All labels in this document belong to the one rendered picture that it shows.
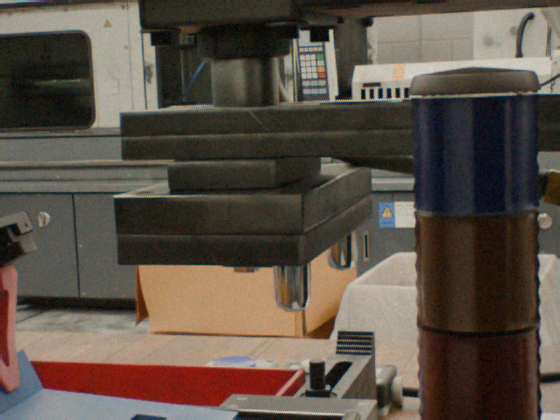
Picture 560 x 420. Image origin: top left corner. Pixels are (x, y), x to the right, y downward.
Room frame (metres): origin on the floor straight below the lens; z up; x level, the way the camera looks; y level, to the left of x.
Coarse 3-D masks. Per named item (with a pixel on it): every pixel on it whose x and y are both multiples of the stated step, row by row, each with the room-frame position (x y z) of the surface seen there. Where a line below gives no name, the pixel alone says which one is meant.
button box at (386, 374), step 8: (376, 368) 0.97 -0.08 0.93; (384, 368) 0.97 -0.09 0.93; (392, 368) 0.97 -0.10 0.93; (376, 376) 0.95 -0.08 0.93; (384, 376) 0.95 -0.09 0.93; (392, 376) 0.96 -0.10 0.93; (400, 376) 0.95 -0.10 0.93; (544, 376) 1.01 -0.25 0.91; (552, 376) 1.01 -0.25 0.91; (376, 384) 0.93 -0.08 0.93; (384, 384) 0.93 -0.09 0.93; (392, 384) 0.95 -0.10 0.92; (400, 384) 0.94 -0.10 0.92; (384, 392) 0.92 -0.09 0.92; (392, 392) 0.94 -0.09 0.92; (400, 392) 0.94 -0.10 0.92; (408, 392) 0.95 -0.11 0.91; (416, 392) 0.95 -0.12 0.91; (384, 400) 0.92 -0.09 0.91; (392, 400) 0.95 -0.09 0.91; (400, 400) 0.94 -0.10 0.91; (384, 408) 0.93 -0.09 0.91
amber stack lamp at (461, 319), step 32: (416, 224) 0.33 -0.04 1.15; (448, 224) 0.32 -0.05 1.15; (480, 224) 0.31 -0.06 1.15; (512, 224) 0.31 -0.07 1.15; (416, 256) 0.33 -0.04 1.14; (448, 256) 0.32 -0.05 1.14; (480, 256) 0.31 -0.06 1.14; (512, 256) 0.31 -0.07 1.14; (416, 288) 0.33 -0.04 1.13; (448, 288) 0.32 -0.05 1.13; (480, 288) 0.31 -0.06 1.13; (512, 288) 0.31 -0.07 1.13; (448, 320) 0.32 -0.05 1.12; (480, 320) 0.31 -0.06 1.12; (512, 320) 0.31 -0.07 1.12
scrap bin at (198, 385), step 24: (48, 360) 0.93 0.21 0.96; (48, 384) 0.93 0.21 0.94; (72, 384) 0.93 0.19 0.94; (96, 384) 0.92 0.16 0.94; (120, 384) 0.91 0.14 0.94; (144, 384) 0.91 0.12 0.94; (168, 384) 0.90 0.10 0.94; (192, 384) 0.90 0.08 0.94; (216, 384) 0.89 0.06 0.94; (240, 384) 0.88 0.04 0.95; (264, 384) 0.88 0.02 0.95; (288, 384) 0.83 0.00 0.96
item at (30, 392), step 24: (24, 360) 0.70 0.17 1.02; (24, 384) 0.69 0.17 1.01; (0, 408) 0.65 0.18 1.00; (24, 408) 0.66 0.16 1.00; (48, 408) 0.66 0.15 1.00; (72, 408) 0.67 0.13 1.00; (96, 408) 0.67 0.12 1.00; (120, 408) 0.67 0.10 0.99; (144, 408) 0.67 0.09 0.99; (168, 408) 0.67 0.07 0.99; (192, 408) 0.67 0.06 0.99
